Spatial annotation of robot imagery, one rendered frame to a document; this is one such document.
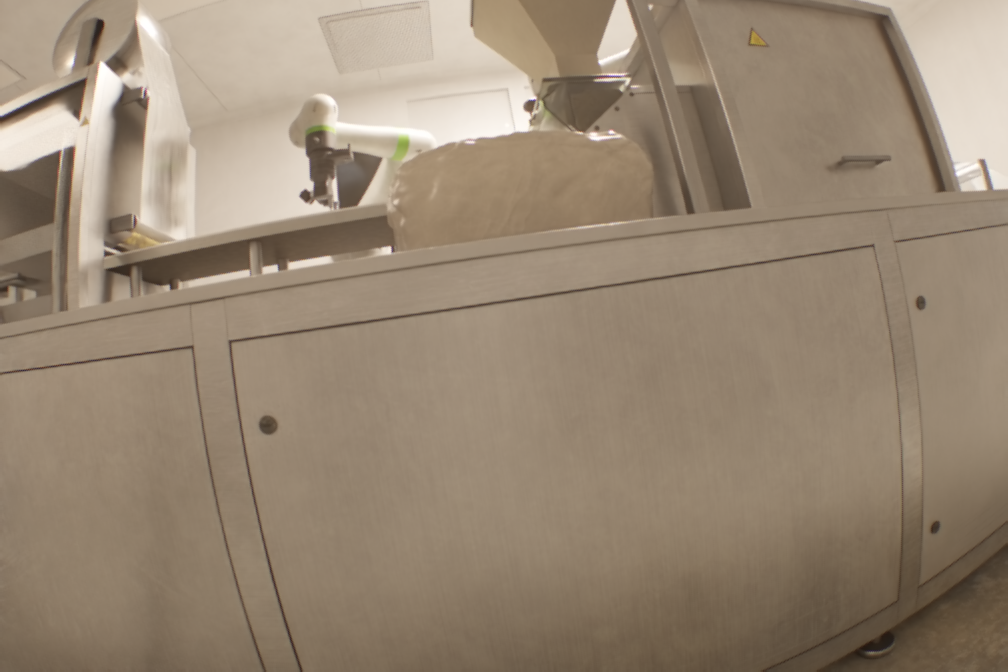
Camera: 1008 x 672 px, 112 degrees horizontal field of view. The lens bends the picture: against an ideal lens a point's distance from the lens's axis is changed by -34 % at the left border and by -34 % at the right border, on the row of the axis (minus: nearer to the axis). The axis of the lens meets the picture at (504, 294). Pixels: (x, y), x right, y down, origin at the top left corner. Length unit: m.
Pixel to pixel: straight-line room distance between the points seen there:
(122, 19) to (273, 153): 2.56
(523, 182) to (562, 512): 0.42
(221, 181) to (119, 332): 3.24
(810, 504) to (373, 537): 0.56
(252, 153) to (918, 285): 3.75
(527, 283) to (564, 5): 0.68
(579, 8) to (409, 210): 0.60
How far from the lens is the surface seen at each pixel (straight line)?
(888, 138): 1.26
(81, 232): 1.03
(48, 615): 0.96
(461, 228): 0.67
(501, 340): 0.57
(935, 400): 0.92
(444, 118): 3.71
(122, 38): 1.37
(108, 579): 0.81
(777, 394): 0.69
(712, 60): 1.00
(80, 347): 0.77
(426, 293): 0.57
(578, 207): 0.70
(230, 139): 4.02
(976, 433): 1.04
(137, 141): 1.25
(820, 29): 1.29
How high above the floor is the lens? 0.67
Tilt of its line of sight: 7 degrees up
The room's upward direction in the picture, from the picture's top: 9 degrees counter-clockwise
